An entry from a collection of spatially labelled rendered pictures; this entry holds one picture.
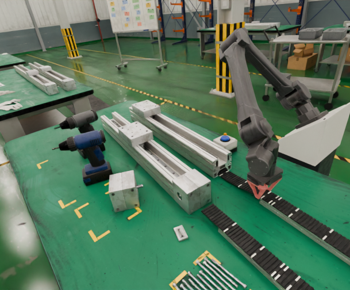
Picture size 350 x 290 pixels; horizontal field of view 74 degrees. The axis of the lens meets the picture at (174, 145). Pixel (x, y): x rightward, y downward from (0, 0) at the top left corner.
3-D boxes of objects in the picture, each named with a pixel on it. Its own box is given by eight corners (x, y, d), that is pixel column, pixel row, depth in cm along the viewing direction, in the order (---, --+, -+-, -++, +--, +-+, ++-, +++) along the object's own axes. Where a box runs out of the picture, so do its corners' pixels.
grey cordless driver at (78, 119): (108, 149, 121) (97, 110, 110) (70, 166, 111) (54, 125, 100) (102, 144, 127) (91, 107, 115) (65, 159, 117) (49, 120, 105)
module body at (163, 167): (195, 188, 89) (194, 170, 85) (174, 199, 85) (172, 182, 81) (118, 123, 149) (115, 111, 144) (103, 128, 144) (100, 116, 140)
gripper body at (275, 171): (246, 177, 76) (247, 159, 72) (266, 165, 80) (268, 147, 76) (262, 187, 71) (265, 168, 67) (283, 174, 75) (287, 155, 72)
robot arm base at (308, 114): (330, 112, 99) (305, 123, 109) (319, 96, 100) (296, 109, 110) (319, 119, 95) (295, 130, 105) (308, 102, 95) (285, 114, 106)
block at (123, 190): (146, 205, 84) (142, 185, 79) (115, 212, 82) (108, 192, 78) (143, 187, 92) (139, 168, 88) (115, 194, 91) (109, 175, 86)
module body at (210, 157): (231, 168, 97) (231, 151, 93) (213, 178, 93) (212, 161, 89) (145, 115, 157) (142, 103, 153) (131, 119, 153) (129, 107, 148)
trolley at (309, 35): (338, 97, 345) (358, 21, 294) (331, 110, 310) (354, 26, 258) (268, 90, 404) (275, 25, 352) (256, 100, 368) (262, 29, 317)
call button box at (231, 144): (237, 151, 109) (237, 139, 105) (222, 158, 104) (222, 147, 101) (225, 144, 115) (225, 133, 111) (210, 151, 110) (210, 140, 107)
